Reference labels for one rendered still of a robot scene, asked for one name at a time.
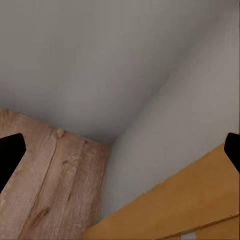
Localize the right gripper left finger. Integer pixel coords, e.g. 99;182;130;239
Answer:
0;133;26;193

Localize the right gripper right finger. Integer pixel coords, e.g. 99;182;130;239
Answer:
224;132;240;173

